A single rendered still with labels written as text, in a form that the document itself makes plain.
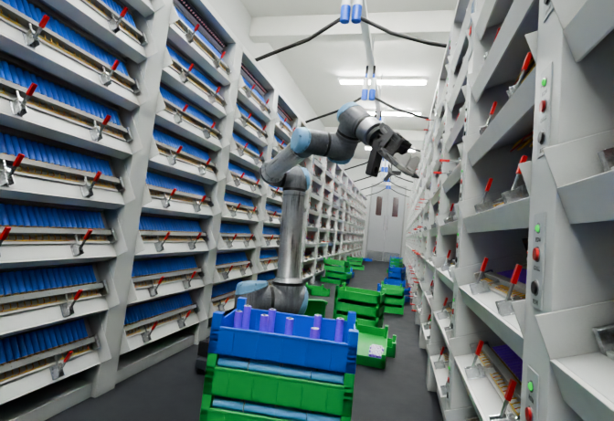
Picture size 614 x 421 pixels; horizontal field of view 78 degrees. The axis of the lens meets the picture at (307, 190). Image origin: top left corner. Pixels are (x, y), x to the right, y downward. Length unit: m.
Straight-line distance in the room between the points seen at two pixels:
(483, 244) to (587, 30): 0.79
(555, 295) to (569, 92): 0.25
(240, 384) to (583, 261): 0.63
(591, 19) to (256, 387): 0.79
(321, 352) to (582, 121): 0.58
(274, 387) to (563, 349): 0.52
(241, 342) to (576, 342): 0.57
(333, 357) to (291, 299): 1.05
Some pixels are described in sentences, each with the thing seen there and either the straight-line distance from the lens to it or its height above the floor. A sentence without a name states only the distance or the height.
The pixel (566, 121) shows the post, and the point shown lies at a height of 0.83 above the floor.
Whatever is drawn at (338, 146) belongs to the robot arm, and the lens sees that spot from 1.37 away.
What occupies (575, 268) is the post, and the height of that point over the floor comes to 0.66.
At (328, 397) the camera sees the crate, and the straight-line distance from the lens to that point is 0.85.
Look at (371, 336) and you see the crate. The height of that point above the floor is 0.09.
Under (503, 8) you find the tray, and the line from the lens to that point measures 1.34.
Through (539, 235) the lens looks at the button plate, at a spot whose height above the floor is 0.69.
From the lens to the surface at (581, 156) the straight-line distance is 0.56.
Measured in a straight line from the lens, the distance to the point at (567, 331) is 0.55.
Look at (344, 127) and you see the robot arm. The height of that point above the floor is 1.04.
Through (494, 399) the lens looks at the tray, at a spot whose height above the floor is 0.37.
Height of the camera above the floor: 0.67
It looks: 6 degrees up
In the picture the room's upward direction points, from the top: 6 degrees clockwise
